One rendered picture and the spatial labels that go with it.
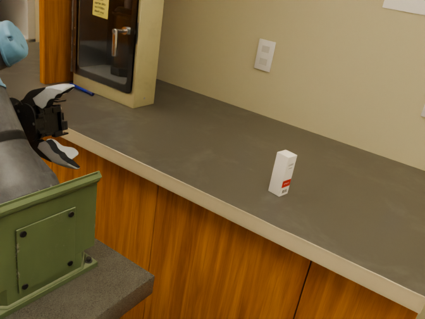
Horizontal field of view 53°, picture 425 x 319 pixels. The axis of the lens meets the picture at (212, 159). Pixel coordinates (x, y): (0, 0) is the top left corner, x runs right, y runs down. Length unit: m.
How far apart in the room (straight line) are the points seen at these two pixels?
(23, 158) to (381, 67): 1.21
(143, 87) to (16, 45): 0.75
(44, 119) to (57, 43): 0.91
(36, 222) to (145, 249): 0.69
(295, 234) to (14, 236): 0.57
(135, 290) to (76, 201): 0.18
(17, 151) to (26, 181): 0.05
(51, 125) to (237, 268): 0.57
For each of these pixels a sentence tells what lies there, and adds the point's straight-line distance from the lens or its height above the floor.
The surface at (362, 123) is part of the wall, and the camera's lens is 1.60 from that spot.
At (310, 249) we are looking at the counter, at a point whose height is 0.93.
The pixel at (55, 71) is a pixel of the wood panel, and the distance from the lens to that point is 1.77.
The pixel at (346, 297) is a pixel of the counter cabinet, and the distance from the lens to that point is 1.01.
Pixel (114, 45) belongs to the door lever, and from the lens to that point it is 1.48.
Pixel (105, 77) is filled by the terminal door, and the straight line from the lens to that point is 1.60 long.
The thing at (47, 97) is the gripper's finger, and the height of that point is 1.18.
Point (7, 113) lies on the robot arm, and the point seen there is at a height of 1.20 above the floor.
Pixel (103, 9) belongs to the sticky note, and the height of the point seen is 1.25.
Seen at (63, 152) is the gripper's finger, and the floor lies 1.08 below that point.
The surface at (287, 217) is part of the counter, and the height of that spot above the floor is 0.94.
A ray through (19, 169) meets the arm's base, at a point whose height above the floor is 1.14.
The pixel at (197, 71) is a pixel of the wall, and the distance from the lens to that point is 1.88.
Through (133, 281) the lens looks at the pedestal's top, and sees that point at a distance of 0.76.
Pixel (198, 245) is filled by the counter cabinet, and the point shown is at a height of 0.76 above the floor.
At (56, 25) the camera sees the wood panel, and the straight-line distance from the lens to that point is 1.73.
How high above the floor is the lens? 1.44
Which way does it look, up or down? 24 degrees down
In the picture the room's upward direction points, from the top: 10 degrees clockwise
